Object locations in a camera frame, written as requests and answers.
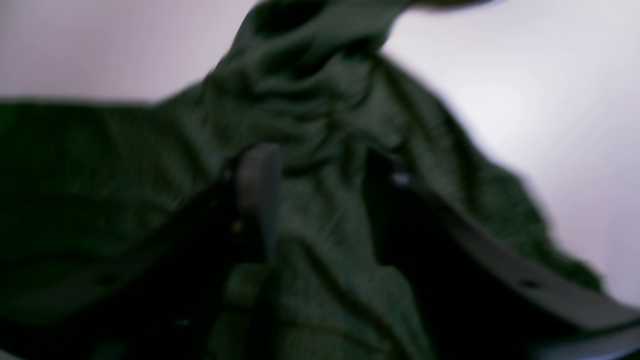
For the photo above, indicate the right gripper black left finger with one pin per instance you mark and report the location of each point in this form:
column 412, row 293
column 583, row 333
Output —
column 159, row 299

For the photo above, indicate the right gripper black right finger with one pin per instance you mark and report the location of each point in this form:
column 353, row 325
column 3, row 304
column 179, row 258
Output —
column 477, row 299

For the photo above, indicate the dark green t-shirt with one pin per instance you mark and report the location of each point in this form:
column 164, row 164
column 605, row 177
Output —
column 81, row 182

